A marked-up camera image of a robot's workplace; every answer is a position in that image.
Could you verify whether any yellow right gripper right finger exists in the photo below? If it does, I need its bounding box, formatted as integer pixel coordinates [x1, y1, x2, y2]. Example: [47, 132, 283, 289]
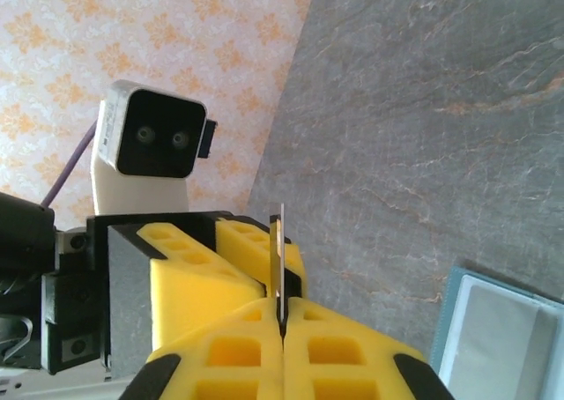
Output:
[281, 296, 455, 400]

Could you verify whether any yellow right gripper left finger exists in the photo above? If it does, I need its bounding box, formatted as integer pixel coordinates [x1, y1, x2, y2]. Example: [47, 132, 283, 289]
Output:
[118, 297, 284, 400]

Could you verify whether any silver thin plastic card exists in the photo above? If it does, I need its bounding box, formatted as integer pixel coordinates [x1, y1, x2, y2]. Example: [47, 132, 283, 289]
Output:
[267, 203, 287, 326]

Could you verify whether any blue card holder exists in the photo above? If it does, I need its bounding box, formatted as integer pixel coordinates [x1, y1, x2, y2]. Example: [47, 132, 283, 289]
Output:
[429, 265, 564, 400]

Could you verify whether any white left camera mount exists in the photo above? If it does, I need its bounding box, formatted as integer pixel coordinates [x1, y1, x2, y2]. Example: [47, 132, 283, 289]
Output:
[89, 146, 191, 217]

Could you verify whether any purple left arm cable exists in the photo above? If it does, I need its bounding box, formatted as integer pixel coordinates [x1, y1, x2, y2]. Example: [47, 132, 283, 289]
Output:
[41, 122, 98, 210]

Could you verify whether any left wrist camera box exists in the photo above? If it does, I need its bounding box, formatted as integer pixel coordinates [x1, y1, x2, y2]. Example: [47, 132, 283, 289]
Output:
[96, 79, 220, 180]

